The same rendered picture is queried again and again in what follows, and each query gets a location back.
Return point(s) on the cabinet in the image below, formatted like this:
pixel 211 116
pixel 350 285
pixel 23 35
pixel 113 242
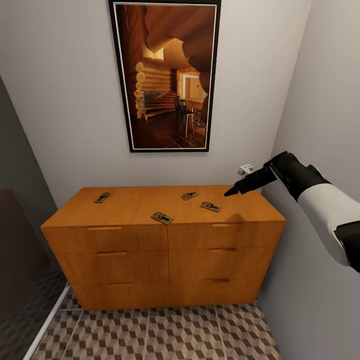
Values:
pixel 116 256

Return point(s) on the picture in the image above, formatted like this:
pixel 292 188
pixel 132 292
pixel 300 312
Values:
pixel 166 54

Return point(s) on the mousetrap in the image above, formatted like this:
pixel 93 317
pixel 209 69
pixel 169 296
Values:
pixel 211 206
pixel 189 195
pixel 166 220
pixel 103 197

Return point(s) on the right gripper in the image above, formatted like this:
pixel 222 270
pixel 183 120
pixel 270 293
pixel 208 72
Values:
pixel 249 183

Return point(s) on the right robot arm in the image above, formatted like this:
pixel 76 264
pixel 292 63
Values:
pixel 334 215

